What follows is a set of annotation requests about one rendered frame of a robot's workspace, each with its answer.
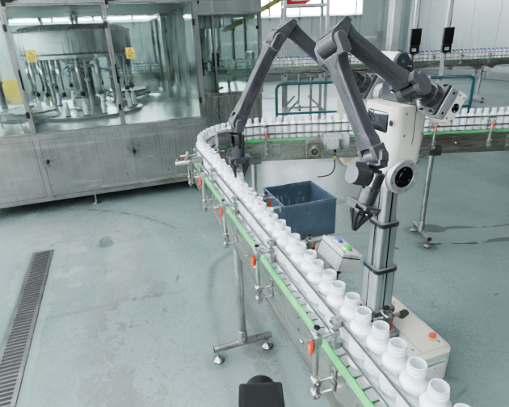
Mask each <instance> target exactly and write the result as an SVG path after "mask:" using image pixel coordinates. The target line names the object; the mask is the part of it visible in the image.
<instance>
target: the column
mask: <svg viewBox="0 0 509 407"><path fill-rule="evenodd" d="M401 17H402V0H389V17H388V27H387V36H386V46H385V51H390V52H397V51H398V41H399V33H400V25H401Z"/></svg>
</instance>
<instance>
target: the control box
mask: <svg viewBox="0 0 509 407"><path fill-rule="evenodd" d="M334 238H335V237H332V236H327V235H323V237H322V241H321V243H320V246H319V248H318V253H319V254H320V255H321V256H322V257H323V258H324V259H325V260H326V261H327V262H328V263H329V264H330V269H335V271H336V273H337V280H338V277H339V274H341V271H342V272H349V273H355V272H356V270H357V268H358V265H359V264H360V259H361V258H362V255H361V254H360V253H359V252H358V251H357V250H355V249H354V248H353V247H352V250H348V249H346V248H344V247H343V245H349V244H348V243H347V242H345V241H344V240H343V241H342V242H341V241H336V240H335V239H334Z"/></svg>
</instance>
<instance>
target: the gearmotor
mask: <svg viewBox="0 0 509 407"><path fill-rule="evenodd" d="M349 147H350V136H349V134H348V133H347V132H345V133H326V134H324V133H323V134H322V135H321V136H320V138H307V139H305V156H306V159H321V158H322V150H334V168H335V152H336V149H349ZM333 172H334V169H333V171H332V172H331V173H330V174H328V175H331V174H332V173H333ZM328 175H324V176H318V177H326V176H328Z"/></svg>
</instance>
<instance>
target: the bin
mask: <svg viewBox="0 0 509 407"><path fill-rule="evenodd" d="M263 189H264V192H268V197H269V198H270V197H275V198H276V199H272V200H271V208H274V209H273V210H274V213H275V214H277V215H278V220H280V219H281V220H286V226H288V227H290V228H291V233H298V234H300V237H301V240H305V239H306V238H307V237H308V233H312V234H313V235H312V238H313V237H320V236H323V235H328V234H332V233H334V231H335V214H336V199H337V197H335V196H334V195H332V194H331V193H330V192H329V191H327V190H325V189H324V188H322V187H320V186H319V185H317V184H316V183H315V182H314V181H312V180H307V181H302V182H297V183H288V184H283V185H277V186H272V187H264V188H263Z"/></svg>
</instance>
